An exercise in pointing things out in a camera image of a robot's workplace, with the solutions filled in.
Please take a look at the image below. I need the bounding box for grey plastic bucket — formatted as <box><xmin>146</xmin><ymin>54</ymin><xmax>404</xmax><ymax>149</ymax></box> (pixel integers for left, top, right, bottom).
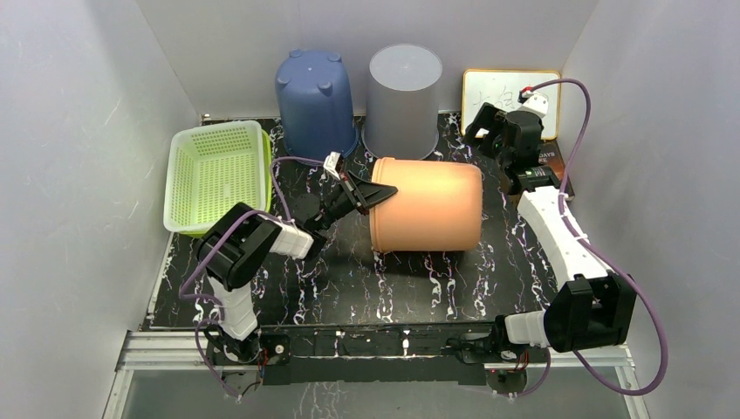
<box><xmin>362</xmin><ymin>44</ymin><xmax>442</xmax><ymax>160</ymax></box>

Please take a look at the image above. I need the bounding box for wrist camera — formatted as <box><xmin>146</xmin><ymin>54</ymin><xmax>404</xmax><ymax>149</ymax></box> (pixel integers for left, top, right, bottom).
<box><xmin>323</xmin><ymin>152</ymin><xmax>346</xmax><ymax>182</ymax></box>
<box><xmin>517</xmin><ymin>86</ymin><xmax>550</xmax><ymax>119</ymax></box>

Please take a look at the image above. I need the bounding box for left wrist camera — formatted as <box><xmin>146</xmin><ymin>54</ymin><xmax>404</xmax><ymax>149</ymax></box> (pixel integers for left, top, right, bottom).
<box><xmin>323</xmin><ymin>152</ymin><xmax>346</xmax><ymax>182</ymax></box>

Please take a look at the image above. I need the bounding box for small whiteboard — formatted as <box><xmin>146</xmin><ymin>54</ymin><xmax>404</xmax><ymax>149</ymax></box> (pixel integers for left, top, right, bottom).
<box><xmin>461</xmin><ymin>69</ymin><xmax>560</xmax><ymax>141</ymax></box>

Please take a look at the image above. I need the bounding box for orange plastic bucket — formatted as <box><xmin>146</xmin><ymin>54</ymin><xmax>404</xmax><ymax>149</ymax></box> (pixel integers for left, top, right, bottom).
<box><xmin>369</xmin><ymin>157</ymin><xmax>483</xmax><ymax>253</ymax></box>

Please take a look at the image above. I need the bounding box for blue plastic bucket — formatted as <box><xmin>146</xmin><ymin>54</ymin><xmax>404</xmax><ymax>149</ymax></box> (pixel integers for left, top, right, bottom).
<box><xmin>275</xmin><ymin>49</ymin><xmax>359</xmax><ymax>161</ymax></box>

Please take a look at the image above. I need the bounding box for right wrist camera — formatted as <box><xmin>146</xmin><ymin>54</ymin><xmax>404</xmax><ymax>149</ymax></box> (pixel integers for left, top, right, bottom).
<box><xmin>517</xmin><ymin>86</ymin><xmax>550</xmax><ymax>119</ymax></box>

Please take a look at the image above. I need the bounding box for dark book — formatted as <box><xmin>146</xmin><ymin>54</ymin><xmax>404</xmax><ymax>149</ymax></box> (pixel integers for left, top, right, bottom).
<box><xmin>538</xmin><ymin>140</ymin><xmax>566</xmax><ymax>182</ymax></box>

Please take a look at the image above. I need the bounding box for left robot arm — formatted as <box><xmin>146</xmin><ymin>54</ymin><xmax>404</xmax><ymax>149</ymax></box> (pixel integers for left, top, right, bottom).
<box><xmin>197</xmin><ymin>172</ymin><xmax>398</xmax><ymax>363</ymax></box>

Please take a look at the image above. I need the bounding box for green plastic basket tray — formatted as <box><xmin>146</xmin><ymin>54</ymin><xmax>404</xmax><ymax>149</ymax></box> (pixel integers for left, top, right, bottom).
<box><xmin>162</xmin><ymin>120</ymin><xmax>272</xmax><ymax>237</ymax></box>

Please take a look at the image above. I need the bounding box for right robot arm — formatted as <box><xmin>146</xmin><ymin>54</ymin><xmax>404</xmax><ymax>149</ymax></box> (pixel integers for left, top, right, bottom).
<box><xmin>464</xmin><ymin>103</ymin><xmax>636</xmax><ymax>361</ymax></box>

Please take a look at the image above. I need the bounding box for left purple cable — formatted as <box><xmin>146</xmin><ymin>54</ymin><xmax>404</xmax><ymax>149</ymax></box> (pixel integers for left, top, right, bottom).
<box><xmin>177</xmin><ymin>155</ymin><xmax>342</xmax><ymax>402</ymax></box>

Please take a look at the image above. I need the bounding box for aluminium frame rail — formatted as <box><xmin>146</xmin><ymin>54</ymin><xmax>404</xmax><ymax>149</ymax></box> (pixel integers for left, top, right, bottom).
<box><xmin>101</xmin><ymin>199</ymin><xmax>652</xmax><ymax>419</ymax></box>

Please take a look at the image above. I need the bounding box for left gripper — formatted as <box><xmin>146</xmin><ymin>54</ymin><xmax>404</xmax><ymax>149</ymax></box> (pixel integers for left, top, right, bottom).
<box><xmin>315</xmin><ymin>172</ymin><xmax>399</xmax><ymax>233</ymax></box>

